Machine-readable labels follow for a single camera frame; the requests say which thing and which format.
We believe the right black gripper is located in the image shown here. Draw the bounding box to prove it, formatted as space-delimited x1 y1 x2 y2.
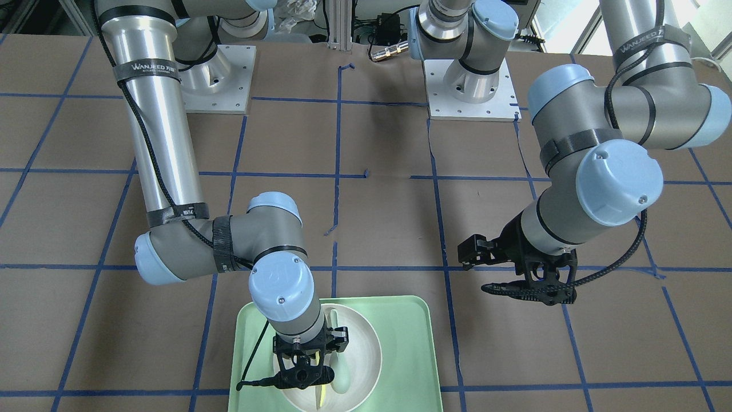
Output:
273 326 349 390

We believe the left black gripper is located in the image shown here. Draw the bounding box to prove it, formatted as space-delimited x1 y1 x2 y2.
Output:
457 214 578 306

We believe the yellow plastic fork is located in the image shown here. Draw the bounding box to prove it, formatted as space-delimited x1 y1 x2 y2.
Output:
315 366 326 410

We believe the white round plate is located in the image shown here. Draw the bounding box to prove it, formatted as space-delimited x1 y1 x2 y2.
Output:
280 303 383 411

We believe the light green spoon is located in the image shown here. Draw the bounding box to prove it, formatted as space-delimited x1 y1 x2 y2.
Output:
329 308 351 395

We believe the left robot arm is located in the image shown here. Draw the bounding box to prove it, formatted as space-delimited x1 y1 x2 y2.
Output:
457 1 730 306

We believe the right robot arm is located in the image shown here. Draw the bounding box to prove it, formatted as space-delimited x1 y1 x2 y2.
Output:
90 1 349 392

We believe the light green tray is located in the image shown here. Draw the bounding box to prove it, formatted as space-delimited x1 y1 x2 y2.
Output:
228 295 443 411

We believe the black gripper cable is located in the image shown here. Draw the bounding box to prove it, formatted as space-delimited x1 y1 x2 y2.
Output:
482 209 648 298

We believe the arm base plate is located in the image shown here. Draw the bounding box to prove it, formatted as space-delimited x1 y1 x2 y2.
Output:
180 45 256 114
423 60 521 122

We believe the silver cable connector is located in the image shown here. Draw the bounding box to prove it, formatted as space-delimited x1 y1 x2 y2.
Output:
369 41 409 63

